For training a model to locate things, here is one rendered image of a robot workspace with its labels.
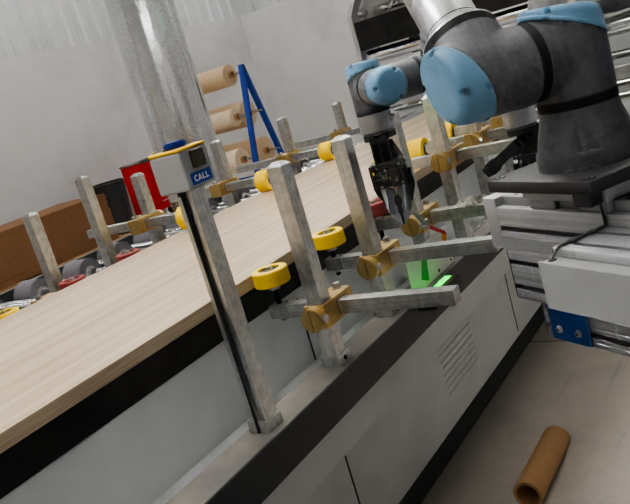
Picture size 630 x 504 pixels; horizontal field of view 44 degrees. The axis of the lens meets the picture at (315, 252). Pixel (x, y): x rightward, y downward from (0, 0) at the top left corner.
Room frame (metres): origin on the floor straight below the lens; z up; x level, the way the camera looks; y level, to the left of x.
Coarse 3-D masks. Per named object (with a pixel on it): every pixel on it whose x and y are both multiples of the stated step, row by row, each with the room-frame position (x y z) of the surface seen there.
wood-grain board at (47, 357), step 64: (320, 192) 2.51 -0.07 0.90; (192, 256) 2.06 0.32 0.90; (256, 256) 1.82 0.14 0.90; (0, 320) 1.96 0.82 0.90; (64, 320) 1.75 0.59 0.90; (128, 320) 1.57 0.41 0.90; (192, 320) 1.48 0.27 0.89; (0, 384) 1.37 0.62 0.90; (64, 384) 1.26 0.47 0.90; (0, 448) 1.10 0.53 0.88
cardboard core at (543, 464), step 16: (544, 432) 2.13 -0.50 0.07; (560, 432) 2.10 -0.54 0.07; (544, 448) 2.03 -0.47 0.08; (560, 448) 2.04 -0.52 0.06; (528, 464) 1.98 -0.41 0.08; (544, 464) 1.96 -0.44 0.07; (528, 480) 1.90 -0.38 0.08; (544, 480) 1.91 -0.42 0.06; (528, 496) 1.93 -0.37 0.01; (544, 496) 1.89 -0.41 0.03
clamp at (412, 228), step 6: (432, 204) 1.97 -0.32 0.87; (426, 210) 1.93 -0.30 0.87; (414, 216) 1.90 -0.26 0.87; (426, 216) 1.92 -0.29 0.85; (408, 222) 1.89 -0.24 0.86; (414, 222) 1.89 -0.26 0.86; (402, 228) 1.91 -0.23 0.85; (408, 228) 1.90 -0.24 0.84; (414, 228) 1.89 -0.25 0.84; (420, 228) 1.89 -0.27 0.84; (408, 234) 1.90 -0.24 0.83; (414, 234) 1.89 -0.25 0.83
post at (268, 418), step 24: (192, 192) 1.29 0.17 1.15; (192, 216) 1.30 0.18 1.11; (192, 240) 1.31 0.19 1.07; (216, 240) 1.31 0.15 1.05; (216, 264) 1.29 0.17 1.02; (216, 288) 1.30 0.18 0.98; (216, 312) 1.31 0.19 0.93; (240, 312) 1.31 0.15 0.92; (240, 336) 1.29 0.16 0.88; (240, 360) 1.30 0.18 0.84; (240, 384) 1.31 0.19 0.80; (264, 384) 1.31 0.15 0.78; (264, 408) 1.29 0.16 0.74; (264, 432) 1.29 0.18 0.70
